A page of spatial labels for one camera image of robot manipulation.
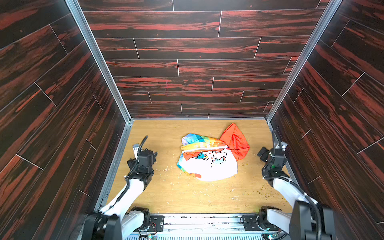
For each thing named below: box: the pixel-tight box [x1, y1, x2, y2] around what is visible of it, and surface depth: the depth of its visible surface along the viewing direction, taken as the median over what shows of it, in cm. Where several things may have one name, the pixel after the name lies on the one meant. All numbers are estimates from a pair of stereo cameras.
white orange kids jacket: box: [177, 123, 250, 182], surface depth 95 cm
